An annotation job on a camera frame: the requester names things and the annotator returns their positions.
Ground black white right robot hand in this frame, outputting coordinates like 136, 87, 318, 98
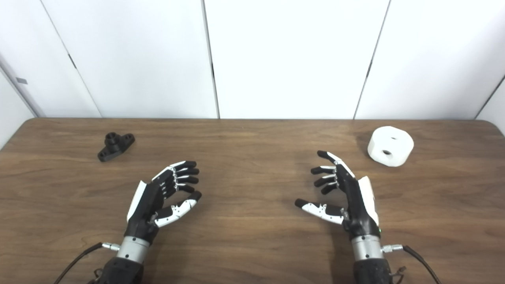
295, 150, 381, 239

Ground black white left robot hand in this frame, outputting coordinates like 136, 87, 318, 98
125, 161, 202, 242

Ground black flanged holder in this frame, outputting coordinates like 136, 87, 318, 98
97, 132, 135, 162

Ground round white piece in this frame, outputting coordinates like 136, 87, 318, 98
367, 126, 414, 167

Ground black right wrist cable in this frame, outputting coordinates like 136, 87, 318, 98
381, 244, 442, 284

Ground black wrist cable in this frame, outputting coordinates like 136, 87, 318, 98
53, 242, 120, 284
381, 244, 442, 284

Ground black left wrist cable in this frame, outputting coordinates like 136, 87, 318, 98
53, 242, 120, 284

